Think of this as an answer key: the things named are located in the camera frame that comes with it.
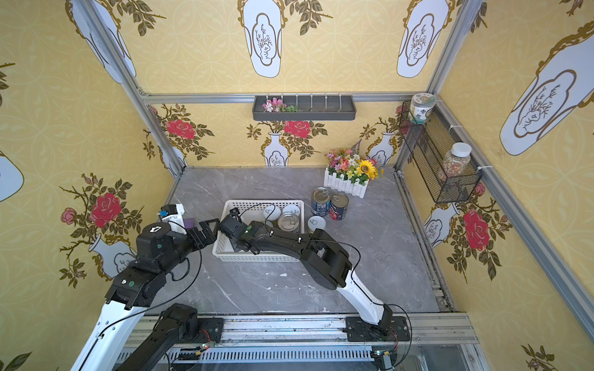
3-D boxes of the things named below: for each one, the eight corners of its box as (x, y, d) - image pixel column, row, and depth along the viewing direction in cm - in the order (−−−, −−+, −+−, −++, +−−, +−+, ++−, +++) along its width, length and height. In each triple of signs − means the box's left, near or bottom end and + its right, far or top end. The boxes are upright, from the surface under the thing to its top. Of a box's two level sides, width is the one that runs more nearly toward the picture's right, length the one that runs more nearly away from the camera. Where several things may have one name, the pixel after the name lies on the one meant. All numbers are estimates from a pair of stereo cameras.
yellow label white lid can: (310, 235, 98) (310, 228, 93) (307, 224, 101) (307, 216, 97) (326, 232, 99) (327, 225, 94) (322, 221, 102) (323, 214, 98)
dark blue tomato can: (330, 219, 101) (332, 208, 94) (328, 206, 106) (330, 194, 99) (346, 219, 101) (349, 208, 94) (344, 206, 106) (347, 194, 99)
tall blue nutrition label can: (311, 216, 102) (312, 203, 95) (311, 200, 108) (311, 187, 101) (329, 216, 102) (331, 203, 95) (328, 199, 108) (329, 187, 101)
